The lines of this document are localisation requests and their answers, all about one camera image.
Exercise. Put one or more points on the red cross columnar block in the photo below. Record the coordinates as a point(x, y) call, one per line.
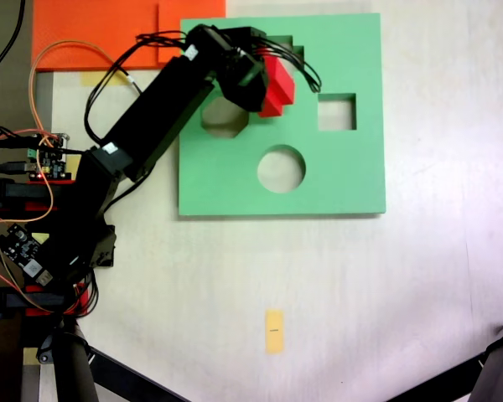
point(283, 84)

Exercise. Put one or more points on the orange flat block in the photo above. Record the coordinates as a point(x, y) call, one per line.
point(190, 17)
point(92, 29)

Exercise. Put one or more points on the green shape hole board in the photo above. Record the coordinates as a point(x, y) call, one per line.
point(339, 176)

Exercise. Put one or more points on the long yellow tape strip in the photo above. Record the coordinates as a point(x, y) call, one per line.
point(90, 78)

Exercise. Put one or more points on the circuit board with green terminal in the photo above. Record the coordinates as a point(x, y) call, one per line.
point(50, 161)

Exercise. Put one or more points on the black USB plug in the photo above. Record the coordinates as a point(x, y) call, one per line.
point(8, 167)
point(10, 142)

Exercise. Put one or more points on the yellow tape marker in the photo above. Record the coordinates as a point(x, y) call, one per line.
point(274, 333)

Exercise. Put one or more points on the black circuit board with chips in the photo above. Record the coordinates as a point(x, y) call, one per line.
point(21, 251)

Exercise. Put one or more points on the black tripod leg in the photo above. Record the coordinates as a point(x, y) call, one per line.
point(73, 368)
point(130, 379)
point(440, 383)
point(501, 364)

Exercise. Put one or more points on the red printed base bracket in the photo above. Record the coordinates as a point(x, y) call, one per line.
point(37, 205)
point(81, 295)

